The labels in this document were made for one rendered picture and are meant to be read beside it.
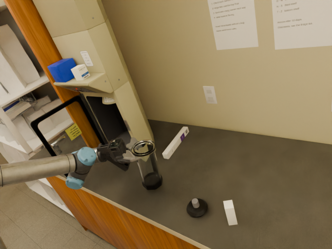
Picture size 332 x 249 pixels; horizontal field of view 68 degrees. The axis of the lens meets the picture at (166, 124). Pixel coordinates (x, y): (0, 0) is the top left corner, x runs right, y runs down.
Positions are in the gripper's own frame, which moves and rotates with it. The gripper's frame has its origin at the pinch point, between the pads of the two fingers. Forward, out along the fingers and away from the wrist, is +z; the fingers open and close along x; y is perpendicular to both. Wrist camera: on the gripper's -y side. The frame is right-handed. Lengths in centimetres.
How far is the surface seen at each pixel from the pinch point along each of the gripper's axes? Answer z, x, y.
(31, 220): -189, 68, -119
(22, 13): -47, 37, 67
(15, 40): -120, 113, 52
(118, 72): -8.5, 28.6, 29.4
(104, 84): -13.6, 19.8, 27.8
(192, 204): 19.0, -16.7, -19.0
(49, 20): -34, 36, 60
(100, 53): -11.4, 23.8, 41.4
